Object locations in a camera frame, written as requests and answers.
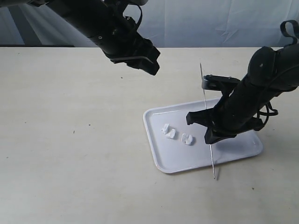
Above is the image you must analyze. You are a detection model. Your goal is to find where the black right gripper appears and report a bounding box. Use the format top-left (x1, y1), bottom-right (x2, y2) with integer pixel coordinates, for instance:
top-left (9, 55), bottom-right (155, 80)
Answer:
top-left (186, 93), bottom-right (262, 145)

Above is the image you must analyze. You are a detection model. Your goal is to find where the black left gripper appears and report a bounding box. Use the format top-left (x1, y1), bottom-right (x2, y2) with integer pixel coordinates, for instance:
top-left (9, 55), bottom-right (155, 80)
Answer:
top-left (102, 35), bottom-right (160, 76)

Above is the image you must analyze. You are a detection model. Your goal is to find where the white marshmallow top piece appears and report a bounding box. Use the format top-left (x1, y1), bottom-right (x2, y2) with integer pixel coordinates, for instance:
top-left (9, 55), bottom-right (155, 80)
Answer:
top-left (181, 133), bottom-right (196, 146)

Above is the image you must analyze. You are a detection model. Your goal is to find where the white marshmallow piece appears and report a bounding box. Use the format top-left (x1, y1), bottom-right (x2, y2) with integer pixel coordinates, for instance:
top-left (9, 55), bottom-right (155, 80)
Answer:
top-left (181, 133), bottom-right (196, 146)
top-left (161, 123), bottom-right (171, 134)
top-left (165, 128), bottom-right (176, 139)

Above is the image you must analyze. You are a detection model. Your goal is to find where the white marshmallow bottom piece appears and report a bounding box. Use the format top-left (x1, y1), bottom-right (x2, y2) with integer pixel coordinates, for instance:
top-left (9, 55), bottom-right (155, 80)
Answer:
top-left (161, 123), bottom-right (171, 134)

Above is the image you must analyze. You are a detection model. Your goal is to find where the thin metal skewer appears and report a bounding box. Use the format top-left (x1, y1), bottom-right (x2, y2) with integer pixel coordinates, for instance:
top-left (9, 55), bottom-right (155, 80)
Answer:
top-left (199, 62), bottom-right (216, 180)

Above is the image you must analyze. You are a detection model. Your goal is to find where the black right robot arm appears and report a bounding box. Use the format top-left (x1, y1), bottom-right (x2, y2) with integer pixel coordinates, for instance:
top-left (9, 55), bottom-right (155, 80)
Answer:
top-left (186, 44), bottom-right (299, 144)

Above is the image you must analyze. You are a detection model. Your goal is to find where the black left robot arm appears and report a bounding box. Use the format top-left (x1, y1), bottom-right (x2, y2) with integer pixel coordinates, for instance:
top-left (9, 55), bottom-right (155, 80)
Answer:
top-left (0, 0), bottom-right (160, 76)

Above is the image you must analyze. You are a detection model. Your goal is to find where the white rectangular plastic tray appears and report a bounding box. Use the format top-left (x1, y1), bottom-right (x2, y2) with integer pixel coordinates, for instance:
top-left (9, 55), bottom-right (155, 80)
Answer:
top-left (143, 98), bottom-right (263, 174)

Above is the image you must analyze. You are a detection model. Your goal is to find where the white backdrop curtain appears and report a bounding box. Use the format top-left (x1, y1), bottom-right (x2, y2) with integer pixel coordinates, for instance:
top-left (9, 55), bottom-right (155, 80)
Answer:
top-left (0, 0), bottom-right (299, 48)

